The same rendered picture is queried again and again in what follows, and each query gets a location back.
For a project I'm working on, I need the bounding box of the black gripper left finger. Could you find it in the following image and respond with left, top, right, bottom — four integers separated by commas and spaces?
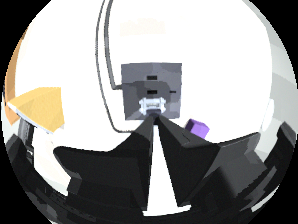
53, 116, 154, 212

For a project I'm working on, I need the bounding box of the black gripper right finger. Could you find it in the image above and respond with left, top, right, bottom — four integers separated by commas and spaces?
158, 116, 261, 208

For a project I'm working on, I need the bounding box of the purple block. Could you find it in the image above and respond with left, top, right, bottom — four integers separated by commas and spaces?
184, 119, 210, 139

